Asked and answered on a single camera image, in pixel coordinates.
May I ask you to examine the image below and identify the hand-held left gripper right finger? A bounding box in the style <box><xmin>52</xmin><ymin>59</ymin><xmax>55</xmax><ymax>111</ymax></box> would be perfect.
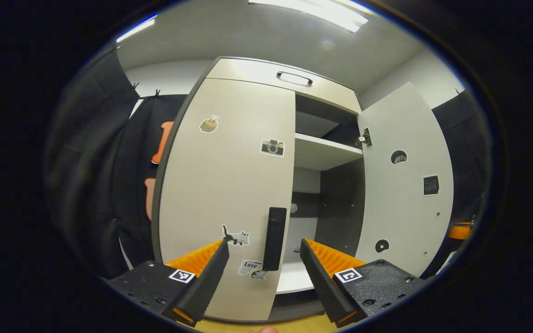
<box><xmin>299</xmin><ymin>238</ymin><xmax>427</xmax><ymax>327</ymax></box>

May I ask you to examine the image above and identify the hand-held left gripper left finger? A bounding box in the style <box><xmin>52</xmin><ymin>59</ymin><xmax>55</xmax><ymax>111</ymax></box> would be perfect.
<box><xmin>102</xmin><ymin>239</ymin><xmax>230</xmax><ymax>327</ymax></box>

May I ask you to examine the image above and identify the beige door with headphone sticker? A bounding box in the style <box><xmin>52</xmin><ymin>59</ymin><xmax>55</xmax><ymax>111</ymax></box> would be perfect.
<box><xmin>355</xmin><ymin>82</ymin><xmax>454</xmax><ymax>278</ymax></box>

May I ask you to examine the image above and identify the black door handle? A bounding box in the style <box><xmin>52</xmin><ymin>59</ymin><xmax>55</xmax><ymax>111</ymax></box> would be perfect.
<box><xmin>262</xmin><ymin>207</ymin><xmax>288</xmax><ymax>271</ymax></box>

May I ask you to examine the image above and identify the beige door with camera sticker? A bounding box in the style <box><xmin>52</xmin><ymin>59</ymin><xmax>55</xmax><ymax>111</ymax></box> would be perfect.
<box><xmin>158</xmin><ymin>78</ymin><xmax>296</xmax><ymax>322</ymax></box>

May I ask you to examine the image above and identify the beige double-door shoe cabinet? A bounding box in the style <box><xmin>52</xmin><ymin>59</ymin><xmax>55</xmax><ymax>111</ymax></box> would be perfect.
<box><xmin>151</xmin><ymin>56</ymin><xmax>366</xmax><ymax>324</ymax></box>

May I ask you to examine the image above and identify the white cabinet shelf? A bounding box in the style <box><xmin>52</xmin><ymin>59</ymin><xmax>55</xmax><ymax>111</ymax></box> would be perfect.
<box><xmin>293</xmin><ymin>133</ymin><xmax>364</xmax><ymax>171</ymax></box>
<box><xmin>276</xmin><ymin>264</ymin><xmax>316</xmax><ymax>295</ymax></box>

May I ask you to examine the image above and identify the black backdrop cloth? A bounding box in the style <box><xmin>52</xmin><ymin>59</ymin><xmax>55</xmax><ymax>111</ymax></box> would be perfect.
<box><xmin>44</xmin><ymin>46</ymin><xmax>491</xmax><ymax>280</ymax></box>

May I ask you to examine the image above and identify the small ceiling light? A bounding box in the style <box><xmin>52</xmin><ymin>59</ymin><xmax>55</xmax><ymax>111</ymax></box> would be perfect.
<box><xmin>116</xmin><ymin>14</ymin><xmax>158</xmax><ymax>43</ymax></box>

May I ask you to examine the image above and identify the black cabinet top handle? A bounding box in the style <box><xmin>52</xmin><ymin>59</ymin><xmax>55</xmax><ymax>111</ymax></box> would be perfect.
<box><xmin>276</xmin><ymin>71</ymin><xmax>314</xmax><ymax>87</ymax></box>

